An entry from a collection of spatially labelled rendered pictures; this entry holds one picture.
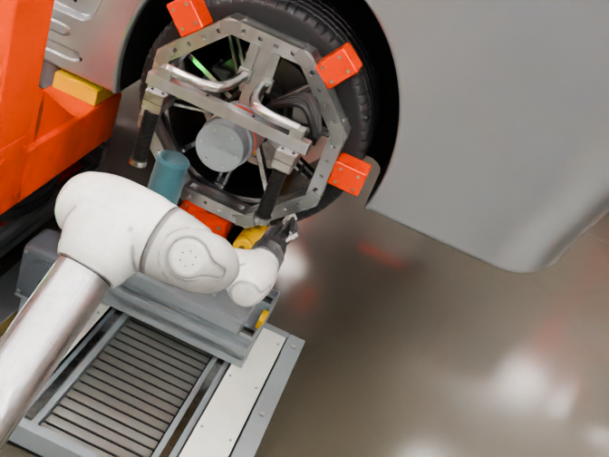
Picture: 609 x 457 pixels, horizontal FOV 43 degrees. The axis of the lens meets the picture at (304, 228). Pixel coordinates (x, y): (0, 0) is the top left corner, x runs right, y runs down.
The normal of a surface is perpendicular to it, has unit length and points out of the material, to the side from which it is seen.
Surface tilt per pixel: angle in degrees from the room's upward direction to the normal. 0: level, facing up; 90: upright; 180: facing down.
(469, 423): 0
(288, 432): 0
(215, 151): 90
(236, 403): 0
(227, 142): 90
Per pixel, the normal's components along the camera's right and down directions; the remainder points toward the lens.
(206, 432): 0.34, -0.80
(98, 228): 0.02, -0.27
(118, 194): 0.16, -0.62
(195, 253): 0.04, -0.02
